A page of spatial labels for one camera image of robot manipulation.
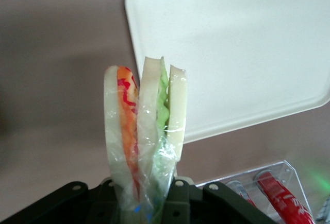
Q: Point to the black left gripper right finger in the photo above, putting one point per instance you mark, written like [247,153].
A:
[219,203]

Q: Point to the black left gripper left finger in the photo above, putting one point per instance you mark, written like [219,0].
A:
[51,203]

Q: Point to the cream plastic tray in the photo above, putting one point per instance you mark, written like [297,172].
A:
[232,41]

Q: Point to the triangle sandwich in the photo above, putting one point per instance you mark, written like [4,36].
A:
[145,100]

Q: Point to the red cola bottle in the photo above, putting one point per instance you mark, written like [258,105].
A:
[247,199]
[281,198]

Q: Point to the clear acrylic bottle rack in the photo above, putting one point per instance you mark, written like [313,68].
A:
[288,170]

